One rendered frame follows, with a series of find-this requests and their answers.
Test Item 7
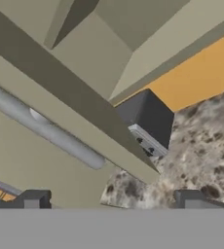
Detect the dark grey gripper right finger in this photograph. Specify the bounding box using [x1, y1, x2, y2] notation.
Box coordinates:
[173, 189, 224, 209]

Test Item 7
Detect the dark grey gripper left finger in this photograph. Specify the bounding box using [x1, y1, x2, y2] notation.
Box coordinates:
[0, 189, 53, 209]

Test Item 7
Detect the beige cabinet door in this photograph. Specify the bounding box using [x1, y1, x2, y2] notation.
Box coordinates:
[0, 2, 161, 209]

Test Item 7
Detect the beige cabinet run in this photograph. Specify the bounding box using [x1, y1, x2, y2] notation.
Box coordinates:
[0, 0, 224, 107]

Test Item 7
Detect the black box appliance, white panel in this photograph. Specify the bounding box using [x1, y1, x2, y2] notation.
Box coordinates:
[115, 88, 176, 159]

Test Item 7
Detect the thin grey bar handle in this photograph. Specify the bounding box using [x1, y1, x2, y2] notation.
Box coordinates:
[0, 175, 23, 197]

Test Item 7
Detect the grey cylindrical door handle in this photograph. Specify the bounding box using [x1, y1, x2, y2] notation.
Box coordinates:
[0, 79, 107, 171]

